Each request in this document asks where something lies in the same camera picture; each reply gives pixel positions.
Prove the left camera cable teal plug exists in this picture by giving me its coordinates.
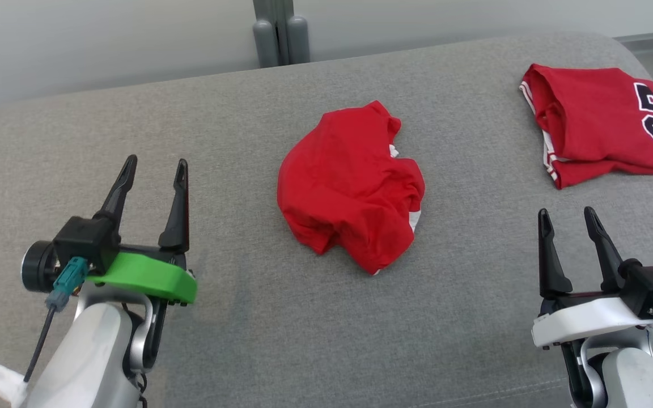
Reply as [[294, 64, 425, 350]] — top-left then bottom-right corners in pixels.
[[22, 256, 89, 384]]

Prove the red jersey with number print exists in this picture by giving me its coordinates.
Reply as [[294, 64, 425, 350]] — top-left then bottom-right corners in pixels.
[[519, 63, 653, 190]]

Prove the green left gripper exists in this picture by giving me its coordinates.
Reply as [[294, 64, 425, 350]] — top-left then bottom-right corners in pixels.
[[86, 155, 198, 307]]

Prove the grey partition post with feet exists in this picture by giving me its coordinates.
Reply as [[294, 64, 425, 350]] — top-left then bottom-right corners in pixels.
[[252, 0, 311, 69]]

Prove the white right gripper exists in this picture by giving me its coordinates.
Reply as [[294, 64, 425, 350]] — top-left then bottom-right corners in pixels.
[[532, 206, 653, 349]]

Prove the red garment with white band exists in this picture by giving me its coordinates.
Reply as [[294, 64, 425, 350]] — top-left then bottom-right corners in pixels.
[[277, 100, 426, 275]]

